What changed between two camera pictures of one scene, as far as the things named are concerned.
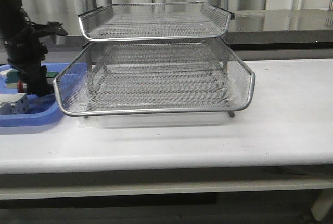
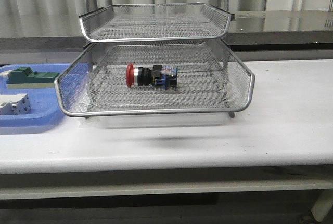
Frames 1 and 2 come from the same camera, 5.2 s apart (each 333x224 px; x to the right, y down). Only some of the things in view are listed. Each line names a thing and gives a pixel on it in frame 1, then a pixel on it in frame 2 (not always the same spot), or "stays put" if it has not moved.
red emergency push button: x=22 y=87 to x=166 y=75
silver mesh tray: x=153 y=76 stays put
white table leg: x=323 y=204 stays put
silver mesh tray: x=155 y=21 stays put
